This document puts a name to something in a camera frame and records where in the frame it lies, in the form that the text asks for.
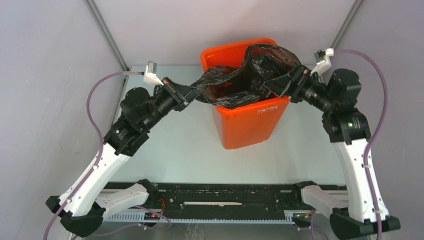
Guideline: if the aluminium frame post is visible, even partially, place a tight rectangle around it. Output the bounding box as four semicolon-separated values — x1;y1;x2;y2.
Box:
84;0;129;71
331;0;365;49

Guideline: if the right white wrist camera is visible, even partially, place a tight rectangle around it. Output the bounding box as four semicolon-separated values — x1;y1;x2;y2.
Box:
310;48;334;76

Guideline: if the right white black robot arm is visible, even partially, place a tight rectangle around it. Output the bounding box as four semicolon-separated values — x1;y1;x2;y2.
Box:
264;65;401;240

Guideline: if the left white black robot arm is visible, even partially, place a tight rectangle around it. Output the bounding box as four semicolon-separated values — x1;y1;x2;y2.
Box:
46;78;204;238

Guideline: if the black plastic trash bag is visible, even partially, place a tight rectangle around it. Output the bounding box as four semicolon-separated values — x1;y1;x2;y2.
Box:
192;43;301;110

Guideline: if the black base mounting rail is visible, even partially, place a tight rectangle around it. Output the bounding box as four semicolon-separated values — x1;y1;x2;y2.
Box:
127;182;316;220

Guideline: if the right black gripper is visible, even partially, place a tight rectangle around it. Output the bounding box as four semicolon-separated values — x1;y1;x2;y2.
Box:
262;63;335;113

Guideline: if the left aluminium frame post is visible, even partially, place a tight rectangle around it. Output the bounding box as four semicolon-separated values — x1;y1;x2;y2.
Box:
84;0;129;71

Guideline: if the orange plastic trash bin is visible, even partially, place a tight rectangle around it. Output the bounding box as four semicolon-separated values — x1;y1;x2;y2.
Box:
200;37;290;150

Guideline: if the white slotted cable duct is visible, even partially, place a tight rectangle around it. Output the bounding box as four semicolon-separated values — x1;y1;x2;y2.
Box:
104;211;295;224

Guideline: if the right aluminium frame post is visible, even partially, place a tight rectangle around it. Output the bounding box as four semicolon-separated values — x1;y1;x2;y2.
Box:
331;0;365;49

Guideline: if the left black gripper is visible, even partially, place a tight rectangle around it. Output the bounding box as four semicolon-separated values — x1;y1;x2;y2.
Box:
142;76;204;131

